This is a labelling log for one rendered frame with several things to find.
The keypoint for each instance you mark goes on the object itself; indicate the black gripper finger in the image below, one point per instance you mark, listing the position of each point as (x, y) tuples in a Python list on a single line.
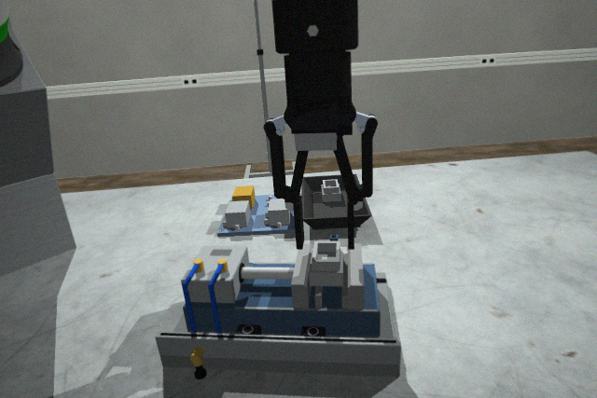
[(275, 128), (366, 124)]

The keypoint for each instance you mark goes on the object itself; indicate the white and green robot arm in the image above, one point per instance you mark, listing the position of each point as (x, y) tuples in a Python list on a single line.
[(301, 28)]

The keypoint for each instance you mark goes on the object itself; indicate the yellow block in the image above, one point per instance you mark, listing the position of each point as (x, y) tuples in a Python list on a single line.
[(242, 193)]

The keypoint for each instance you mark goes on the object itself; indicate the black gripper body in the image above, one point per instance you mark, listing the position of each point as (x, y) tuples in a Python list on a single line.
[(318, 79)]

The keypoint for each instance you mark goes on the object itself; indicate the grey flat metal bar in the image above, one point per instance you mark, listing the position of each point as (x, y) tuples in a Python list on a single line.
[(318, 296), (344, 288)]

